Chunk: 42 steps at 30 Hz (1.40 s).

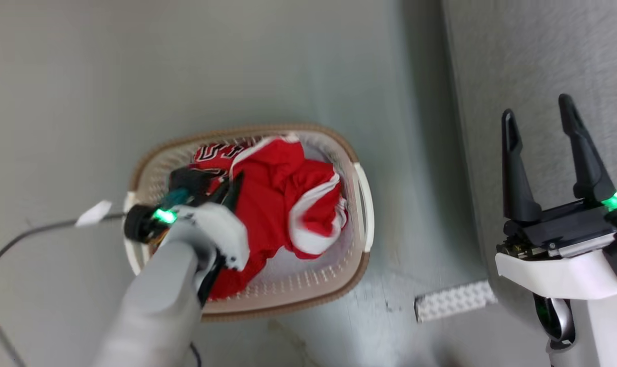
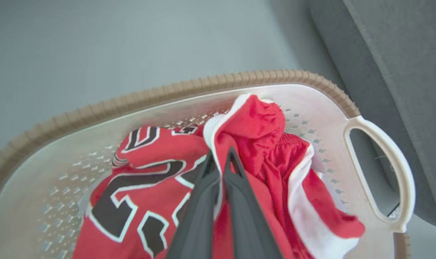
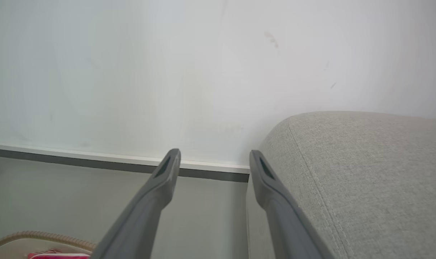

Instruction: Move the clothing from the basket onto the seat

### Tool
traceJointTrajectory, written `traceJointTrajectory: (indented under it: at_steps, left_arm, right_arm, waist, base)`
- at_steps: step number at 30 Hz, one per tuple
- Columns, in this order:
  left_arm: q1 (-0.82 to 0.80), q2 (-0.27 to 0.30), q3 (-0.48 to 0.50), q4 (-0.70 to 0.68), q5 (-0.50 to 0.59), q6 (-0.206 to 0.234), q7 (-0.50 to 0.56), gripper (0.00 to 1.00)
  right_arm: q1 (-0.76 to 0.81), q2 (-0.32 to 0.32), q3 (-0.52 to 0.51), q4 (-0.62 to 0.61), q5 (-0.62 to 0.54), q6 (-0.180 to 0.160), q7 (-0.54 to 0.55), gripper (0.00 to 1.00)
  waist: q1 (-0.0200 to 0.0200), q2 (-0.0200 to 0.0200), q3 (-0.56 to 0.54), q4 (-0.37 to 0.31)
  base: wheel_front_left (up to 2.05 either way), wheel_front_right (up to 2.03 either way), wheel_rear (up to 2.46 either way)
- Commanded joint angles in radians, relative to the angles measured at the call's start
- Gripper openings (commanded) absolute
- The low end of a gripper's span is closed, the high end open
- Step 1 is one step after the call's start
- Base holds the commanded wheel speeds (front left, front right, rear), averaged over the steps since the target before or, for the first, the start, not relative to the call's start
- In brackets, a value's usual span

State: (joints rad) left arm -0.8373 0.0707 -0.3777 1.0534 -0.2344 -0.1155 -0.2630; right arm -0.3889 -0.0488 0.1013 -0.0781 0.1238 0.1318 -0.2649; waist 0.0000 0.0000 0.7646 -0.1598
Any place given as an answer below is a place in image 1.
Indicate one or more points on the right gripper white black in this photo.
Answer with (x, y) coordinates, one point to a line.
(568, 255)

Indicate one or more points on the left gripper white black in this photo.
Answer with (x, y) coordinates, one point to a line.
(221, 232)

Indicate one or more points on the red white basketball jersey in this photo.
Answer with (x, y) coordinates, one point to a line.
(272, 204)

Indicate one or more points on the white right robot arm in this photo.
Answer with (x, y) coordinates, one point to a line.
(604, 331)

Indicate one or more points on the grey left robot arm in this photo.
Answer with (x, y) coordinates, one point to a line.
(155, 306)

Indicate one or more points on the white laundry basket brown rim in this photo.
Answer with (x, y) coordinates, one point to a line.
(339, 265)

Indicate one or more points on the grey sofa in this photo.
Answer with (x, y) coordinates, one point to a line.
(522, 56)

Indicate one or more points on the white perforated strip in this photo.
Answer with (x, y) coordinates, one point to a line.
(453, 300)

